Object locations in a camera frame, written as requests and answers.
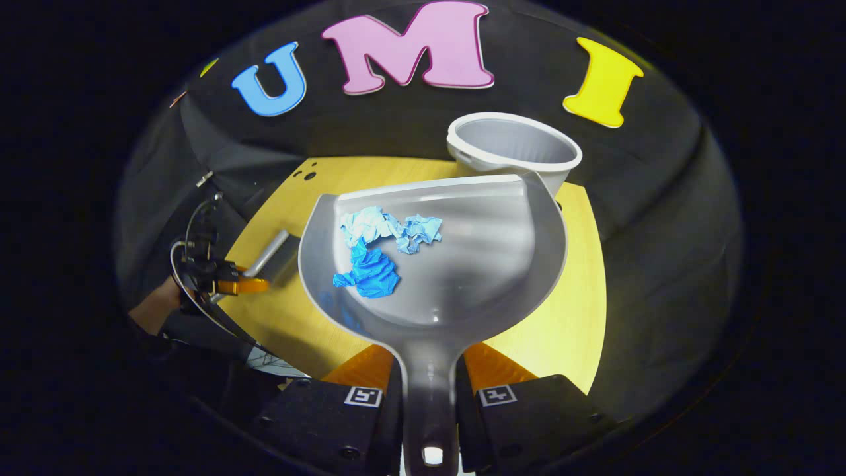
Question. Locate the copper cloth clip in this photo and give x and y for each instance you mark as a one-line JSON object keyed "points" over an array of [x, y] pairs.
{"points": [[178, 100]]}

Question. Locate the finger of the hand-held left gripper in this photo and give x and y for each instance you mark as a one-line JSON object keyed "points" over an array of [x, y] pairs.
{"points": [[248, 285]]}

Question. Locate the dark blue paper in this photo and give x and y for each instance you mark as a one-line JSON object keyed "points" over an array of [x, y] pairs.
{"points": [[370, 271]]}

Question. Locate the silver cloth clip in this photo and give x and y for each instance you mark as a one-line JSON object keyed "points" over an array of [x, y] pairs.
{"points": [[205, 179]]}

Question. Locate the small grey broom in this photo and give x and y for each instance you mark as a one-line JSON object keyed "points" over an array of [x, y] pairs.
{"points": [[277, 254]]}

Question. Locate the yellow wooden desktop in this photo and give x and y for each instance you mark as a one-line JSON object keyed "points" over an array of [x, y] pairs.
{"points": [[568, 317]]}

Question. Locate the grey dustpan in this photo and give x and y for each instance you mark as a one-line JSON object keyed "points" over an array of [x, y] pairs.
{"points": [[462, 264]]}

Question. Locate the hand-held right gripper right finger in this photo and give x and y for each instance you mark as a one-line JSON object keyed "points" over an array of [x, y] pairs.
{"points": [[535, 416]]}

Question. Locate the white ribbed garbage bin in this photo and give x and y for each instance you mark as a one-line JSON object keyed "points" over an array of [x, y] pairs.
{"points": [[515, 142]]}

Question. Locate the light blue paper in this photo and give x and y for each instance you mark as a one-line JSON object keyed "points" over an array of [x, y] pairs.
{"points": [[373, 225]]}

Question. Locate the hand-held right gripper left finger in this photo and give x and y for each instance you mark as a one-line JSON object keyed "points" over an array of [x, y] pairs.
{"points": [[317, 423]]}

